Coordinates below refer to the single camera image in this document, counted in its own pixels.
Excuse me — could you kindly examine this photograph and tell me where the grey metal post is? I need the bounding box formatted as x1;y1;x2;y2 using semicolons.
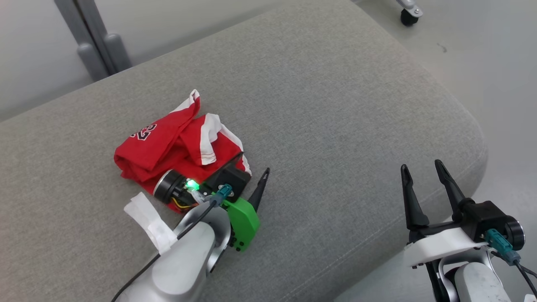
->
54;0;133;82

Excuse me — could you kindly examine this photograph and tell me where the black caster wheel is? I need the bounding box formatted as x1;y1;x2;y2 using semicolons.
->
396;0;423;27

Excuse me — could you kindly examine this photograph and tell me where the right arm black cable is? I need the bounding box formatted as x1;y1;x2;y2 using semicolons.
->
485;230;537;298

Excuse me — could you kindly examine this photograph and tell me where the white tape strip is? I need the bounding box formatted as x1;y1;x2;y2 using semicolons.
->
124;192;179;254

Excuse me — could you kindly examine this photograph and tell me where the grey fabric sofa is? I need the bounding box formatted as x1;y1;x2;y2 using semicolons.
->
0;0;489;302

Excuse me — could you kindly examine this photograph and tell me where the red basketball jersey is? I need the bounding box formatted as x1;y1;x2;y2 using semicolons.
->
113;89;252;214

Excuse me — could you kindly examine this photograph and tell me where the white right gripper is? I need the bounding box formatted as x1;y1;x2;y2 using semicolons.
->
401;159;491;269

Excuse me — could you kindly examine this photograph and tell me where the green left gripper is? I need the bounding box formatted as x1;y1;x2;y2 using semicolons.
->
213;151;271;253

